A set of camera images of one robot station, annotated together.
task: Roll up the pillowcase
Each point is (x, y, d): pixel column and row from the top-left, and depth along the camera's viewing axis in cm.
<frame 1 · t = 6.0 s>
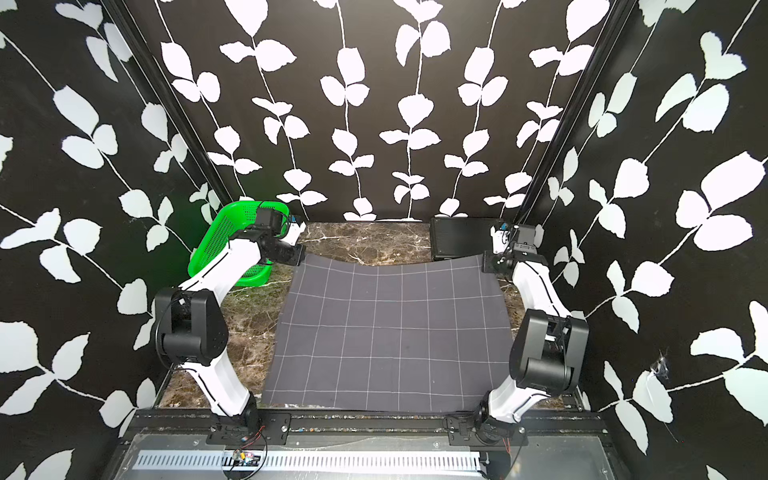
left hand: (302, 249, 93), fingers closed
right hand: (486, 251, 92), fingers closed
grey checked pillowcase: (362, 337, 92), on the table
black hard carrying case: (460, 236, 125), on the table

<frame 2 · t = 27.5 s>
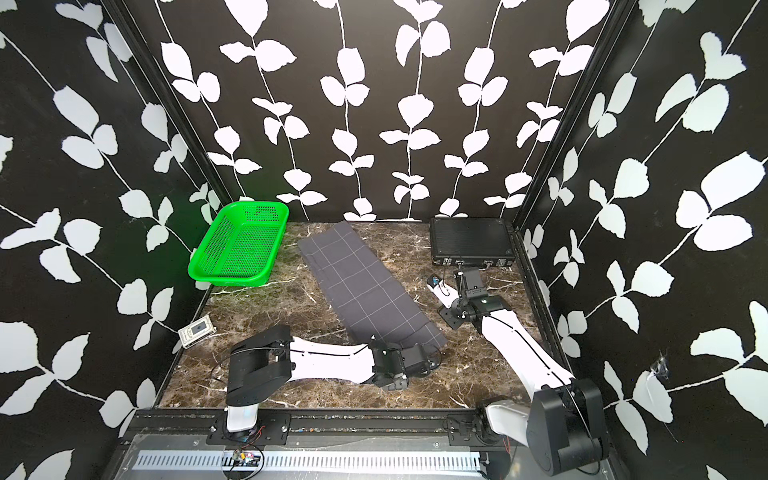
left hand: (401, 361, 84), fingers closed
right hand: (447, 298, 87), fingers open
grey checked pillowcase: (374, 298, 101), on the table
small white digital meter: (196, 331, 90), point 2 cm above the table
the other named things where they were.

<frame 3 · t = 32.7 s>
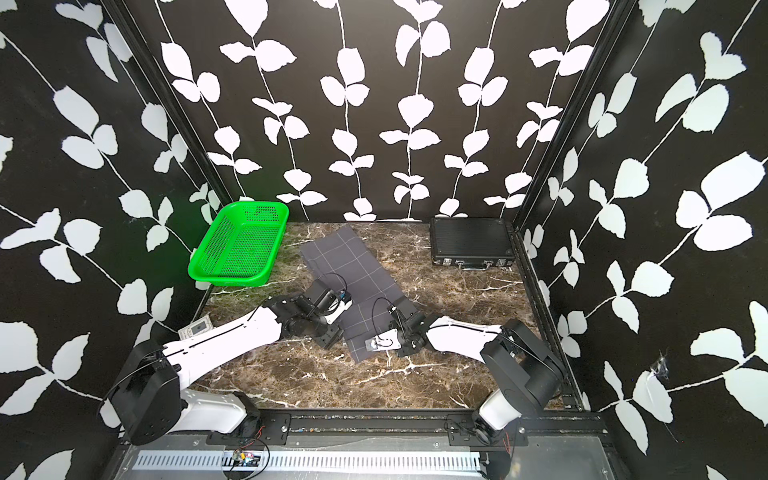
left hand: (334, 325, 84), fingers open
right hand: (391, 328, 90), fingers closed
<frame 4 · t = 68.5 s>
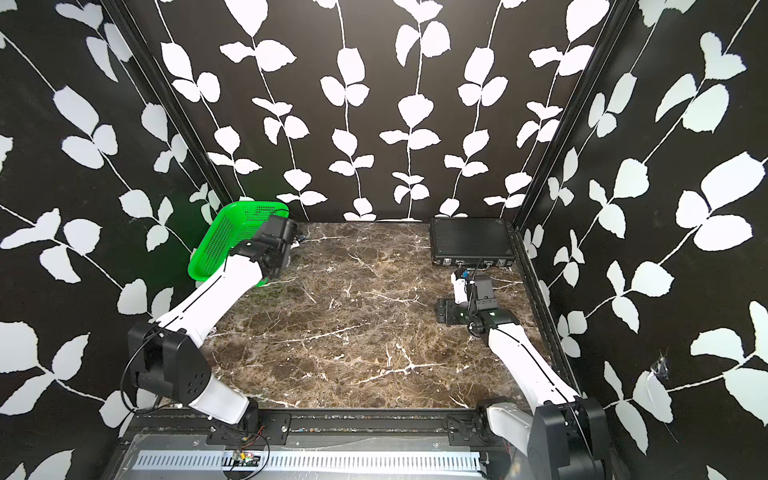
left hand: (252, 245, 81), fingers closed
right hand: (444, 300, 86), fingers open
